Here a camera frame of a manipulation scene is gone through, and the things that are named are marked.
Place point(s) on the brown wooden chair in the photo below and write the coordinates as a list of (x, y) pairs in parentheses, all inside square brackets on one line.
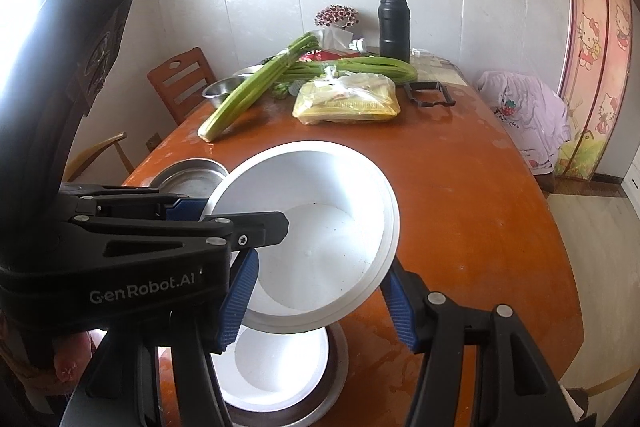
[(172, 79)]

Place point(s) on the pink cartoon cat wardrobe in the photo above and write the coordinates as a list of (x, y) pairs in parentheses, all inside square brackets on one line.
[(595, 57)]

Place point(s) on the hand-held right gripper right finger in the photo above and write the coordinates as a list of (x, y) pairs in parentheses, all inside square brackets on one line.
[(400, 314)]

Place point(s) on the celery bunch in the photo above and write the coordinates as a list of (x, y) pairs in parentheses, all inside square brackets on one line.
[(240, 99), (370, 66)]

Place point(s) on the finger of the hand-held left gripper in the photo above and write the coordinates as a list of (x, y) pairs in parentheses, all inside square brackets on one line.
[(260, 229), (187, 208)]

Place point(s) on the person's left hand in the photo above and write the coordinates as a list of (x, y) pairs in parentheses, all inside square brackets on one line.
[(67, 362)]

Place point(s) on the red packet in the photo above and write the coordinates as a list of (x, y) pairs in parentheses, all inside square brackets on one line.
[(325, 55)]

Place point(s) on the white bowl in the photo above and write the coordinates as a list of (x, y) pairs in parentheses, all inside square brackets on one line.
[(270, 372), (320, 227)]

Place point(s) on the round steel pan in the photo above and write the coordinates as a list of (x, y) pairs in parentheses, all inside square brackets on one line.
[(190, 179)]

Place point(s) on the window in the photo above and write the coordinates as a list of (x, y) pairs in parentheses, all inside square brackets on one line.
[(20, 7)]

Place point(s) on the white tissue pack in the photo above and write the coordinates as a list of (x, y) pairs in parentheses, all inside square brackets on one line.
[(335, 39)]

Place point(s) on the shallow steel plate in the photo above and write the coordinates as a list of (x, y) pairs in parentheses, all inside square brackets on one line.
[(336, 382)]

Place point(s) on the light wooden armchair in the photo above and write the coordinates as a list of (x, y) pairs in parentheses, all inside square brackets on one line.
[(107, 142)]

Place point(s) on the low wall socket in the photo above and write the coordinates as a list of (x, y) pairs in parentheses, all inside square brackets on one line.
[(152, 142)]

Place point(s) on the clear bag of yellow noodles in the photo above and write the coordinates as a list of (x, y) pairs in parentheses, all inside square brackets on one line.
[(345, 104)]

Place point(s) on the green leafy vegetable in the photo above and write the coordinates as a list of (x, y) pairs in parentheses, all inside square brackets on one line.
[(280, 92)]

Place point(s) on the pink printed garment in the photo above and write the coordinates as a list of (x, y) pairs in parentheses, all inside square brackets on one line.
[(525, 117)]

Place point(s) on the red and white flower bouquet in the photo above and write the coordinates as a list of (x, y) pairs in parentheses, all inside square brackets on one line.
[(336, 16)]

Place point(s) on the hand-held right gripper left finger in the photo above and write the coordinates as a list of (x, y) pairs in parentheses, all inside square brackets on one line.
[(237, 307)]

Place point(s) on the black thermos bottle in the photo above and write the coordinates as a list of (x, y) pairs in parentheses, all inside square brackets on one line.
[(394, 27)]

